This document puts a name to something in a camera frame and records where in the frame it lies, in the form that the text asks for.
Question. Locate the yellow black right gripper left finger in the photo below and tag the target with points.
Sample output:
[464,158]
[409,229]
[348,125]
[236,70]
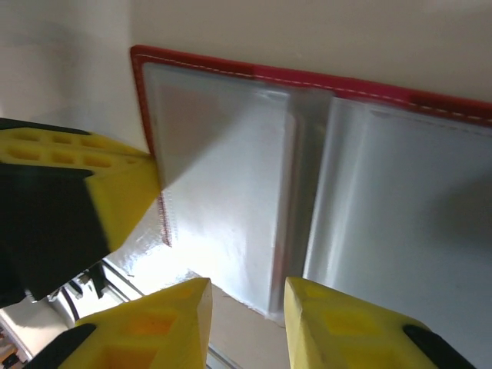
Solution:
[153,330]

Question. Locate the red card holder clear sleeves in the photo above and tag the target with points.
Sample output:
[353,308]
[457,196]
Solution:
[238,173]

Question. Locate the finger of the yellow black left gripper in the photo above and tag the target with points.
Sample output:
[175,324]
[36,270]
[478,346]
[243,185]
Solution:
[46,223]
[57,140]

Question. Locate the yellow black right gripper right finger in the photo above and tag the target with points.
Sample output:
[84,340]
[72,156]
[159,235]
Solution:
[338,334]

